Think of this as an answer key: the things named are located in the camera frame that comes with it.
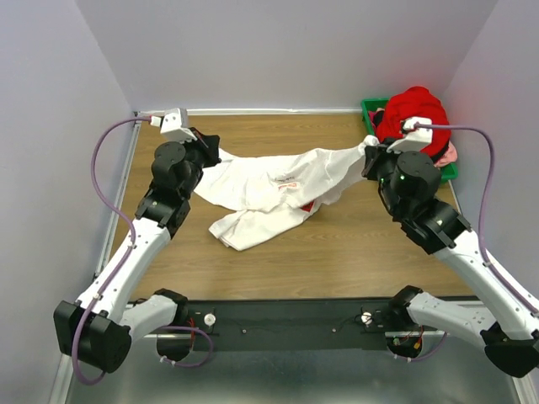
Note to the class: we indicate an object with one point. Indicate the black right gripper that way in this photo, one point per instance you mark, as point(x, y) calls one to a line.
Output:
point(372, 155)

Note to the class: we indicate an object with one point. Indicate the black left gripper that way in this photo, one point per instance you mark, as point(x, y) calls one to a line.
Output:
point(209, 145)

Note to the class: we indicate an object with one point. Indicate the white t shirt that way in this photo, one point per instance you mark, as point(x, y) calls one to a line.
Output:
point(268, 196)

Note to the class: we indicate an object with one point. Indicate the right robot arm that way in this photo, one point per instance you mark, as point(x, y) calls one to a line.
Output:
point(507, 327)

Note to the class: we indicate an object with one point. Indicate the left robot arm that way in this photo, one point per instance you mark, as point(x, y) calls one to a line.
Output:
point(98, 328)

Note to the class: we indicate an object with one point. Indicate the green plastic bin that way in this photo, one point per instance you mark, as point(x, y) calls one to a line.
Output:
point(371, 112)

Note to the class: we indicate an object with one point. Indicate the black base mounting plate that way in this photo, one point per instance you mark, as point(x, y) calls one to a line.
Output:
point(282, 325)

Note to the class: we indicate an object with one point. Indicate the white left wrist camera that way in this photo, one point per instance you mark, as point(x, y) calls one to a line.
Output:
point(174, 125)

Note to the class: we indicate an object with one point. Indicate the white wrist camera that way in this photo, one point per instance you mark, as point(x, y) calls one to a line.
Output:
point(415, 136)
point(174, 125)

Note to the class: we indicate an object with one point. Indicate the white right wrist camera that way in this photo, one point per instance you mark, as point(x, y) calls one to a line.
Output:
point(415, 136)

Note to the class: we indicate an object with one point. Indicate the aluminium frame rail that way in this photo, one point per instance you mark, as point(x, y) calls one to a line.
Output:
point(107, 236)

